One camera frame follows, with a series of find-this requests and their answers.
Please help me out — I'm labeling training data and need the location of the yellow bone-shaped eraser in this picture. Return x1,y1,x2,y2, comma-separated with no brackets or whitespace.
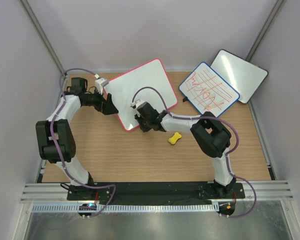
168,132,182,145

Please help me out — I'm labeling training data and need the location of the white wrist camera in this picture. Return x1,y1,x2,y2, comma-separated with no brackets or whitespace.
94,74,109,95
130,99,144,109

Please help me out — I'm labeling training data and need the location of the aluminium frame rail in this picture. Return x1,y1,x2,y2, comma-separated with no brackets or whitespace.
20,180,294,203

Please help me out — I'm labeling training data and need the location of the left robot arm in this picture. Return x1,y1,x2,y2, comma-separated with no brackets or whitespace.
35,75,119,200

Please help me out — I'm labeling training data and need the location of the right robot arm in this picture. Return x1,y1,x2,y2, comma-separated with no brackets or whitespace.
131,100,236,198

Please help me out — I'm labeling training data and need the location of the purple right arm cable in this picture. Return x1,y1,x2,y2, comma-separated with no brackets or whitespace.
132,86,258,220

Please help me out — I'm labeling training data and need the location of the grey slotted cable duct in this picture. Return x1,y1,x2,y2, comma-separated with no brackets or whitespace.
31,202,219,214

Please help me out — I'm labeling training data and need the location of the black framed whiteboard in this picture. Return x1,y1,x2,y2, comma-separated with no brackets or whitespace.
211,49,269,104

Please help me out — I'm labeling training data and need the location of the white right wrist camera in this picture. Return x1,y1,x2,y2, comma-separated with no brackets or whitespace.
130,99,144,109

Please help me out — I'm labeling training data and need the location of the pink framed whiteboard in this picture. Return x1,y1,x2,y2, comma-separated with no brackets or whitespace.
105,58,178,131

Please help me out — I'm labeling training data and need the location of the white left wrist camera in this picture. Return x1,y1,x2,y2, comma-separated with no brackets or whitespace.
94,74,109,95

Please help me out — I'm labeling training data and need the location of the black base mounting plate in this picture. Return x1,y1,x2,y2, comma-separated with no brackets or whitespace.
60,181,246,202

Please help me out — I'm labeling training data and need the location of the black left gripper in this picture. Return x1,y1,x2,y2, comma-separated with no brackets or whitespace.
83,87,119,115

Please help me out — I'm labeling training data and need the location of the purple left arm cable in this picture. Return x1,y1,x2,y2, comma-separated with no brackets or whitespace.
49,67,116,217

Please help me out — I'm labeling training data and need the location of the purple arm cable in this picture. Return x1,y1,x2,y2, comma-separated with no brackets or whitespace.
132,86,258,220
49,67,116,217

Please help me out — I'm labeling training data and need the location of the blue framed whiteboard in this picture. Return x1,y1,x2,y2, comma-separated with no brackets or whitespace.
178,62,240,117

